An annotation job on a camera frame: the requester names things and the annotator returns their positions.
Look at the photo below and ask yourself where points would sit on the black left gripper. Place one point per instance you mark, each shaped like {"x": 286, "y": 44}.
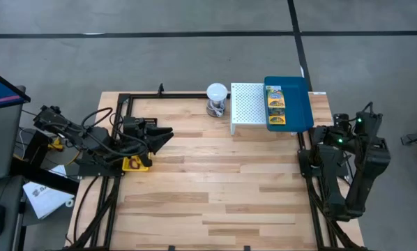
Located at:
{"x": 140, "y": 143}

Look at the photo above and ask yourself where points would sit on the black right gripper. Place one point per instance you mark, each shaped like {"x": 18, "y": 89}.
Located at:
{"x": 337, "y": 139}

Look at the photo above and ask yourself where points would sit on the teal plastic tray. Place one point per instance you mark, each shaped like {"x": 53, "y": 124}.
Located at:
{"x": 295, "y": 104}

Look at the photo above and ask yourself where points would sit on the yellow plastic basket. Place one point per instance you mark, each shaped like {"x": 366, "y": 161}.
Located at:
{"x": 126, "y": 166}

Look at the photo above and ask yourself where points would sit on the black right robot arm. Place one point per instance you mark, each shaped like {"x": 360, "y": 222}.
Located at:
{"x": 369, "y": 164}

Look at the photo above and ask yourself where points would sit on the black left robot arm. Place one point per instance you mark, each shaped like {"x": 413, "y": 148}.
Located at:
{"x": 97, "y": 137}

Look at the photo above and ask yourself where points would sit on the black desk leg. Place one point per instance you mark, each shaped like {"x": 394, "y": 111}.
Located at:
{"x": 44, "y": 176}

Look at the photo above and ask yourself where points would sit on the dark grey desk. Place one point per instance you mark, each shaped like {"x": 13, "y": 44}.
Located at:
{"x": 6, "y": 195}

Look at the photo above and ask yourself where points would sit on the white bulb table lamp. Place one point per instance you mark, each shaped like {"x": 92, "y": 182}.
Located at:
{"x": 217, "y": 91}

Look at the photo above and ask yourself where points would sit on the white perforated shelf riser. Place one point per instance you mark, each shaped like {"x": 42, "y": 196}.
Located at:
{"x": 247, "y": 104}

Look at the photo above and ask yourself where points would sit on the black box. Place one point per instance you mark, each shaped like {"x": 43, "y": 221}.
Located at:
{"x": 34, "y": 153}

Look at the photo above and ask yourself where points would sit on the white paper sheet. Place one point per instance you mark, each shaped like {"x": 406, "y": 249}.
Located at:
{"x": 44, "y": 198}

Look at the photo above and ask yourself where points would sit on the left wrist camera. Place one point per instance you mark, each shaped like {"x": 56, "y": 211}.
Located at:
{"x": 133, "y": 123}

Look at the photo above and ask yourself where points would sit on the black aluminium table frame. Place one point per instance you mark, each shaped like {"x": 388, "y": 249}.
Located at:
{"x": 180, "y": 95}

